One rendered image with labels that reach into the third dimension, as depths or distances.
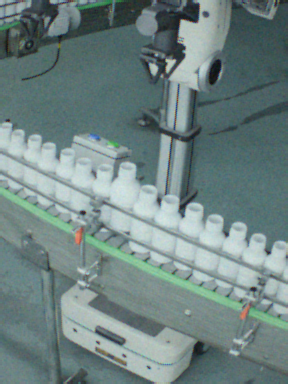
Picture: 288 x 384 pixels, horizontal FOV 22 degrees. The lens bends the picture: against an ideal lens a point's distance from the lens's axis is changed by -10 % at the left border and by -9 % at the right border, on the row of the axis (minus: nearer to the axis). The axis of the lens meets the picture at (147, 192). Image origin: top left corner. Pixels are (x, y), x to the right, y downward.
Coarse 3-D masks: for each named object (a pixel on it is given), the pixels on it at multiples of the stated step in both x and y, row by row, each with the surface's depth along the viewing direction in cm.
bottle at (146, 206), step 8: (144, 192) 178; (152, 192) 180; (144, 200) 178; (152, 200) 178; (136, 208) 179; (144, 208) 178; (152, 208) 179; (144, 216) 178; (152, 216) 179; (136, 224) 181; (144, 224) 180; (136, 232) 182; (144, 232) 181; (152, 232) 182; (144, 240) 183; (136, 248) 184; (144, 248) 184
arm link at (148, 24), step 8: (184, 0) 160; (192, 0) 162; (152, 8) 159; (160, 8) 159; (168, 8) 160; (176, 8) 161; (184, 8) 162; (144, 16) 158; (152, 16) 157; (160, 16) 159; (136, 24) 160; (144, 24) 159; (152, 24) 158; (160, 24) 158; (168, 24) 161; (144, 32) 160; (152, 32) 159; (160, 32) 162
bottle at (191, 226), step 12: (192, 204) 175; (192, 216) 173; (180, 228) 176; (192, 228) 174; (204, 228) 175; (180, 240) 177; (180, 252) 178; (192, 252) 177; (180, 264) 180; (192, 264) 180
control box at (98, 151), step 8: (80, 136) 204; (88, 136) 204; (72, 144) 204; (80, 144) 202; (88, 144) 201; (96, 144) 200; (104, 144) 202; (80, 152) 203; (88, 152) 201; (96, 152) 200; (104, 152) 199; (112, 152) 198; (120, 152) 199; (128, 152) 203; (96, 160) 201; (104, 160) 199; (112, 160) 198; (120, 160) 201; (128, 160) 204; (96, 168) 201
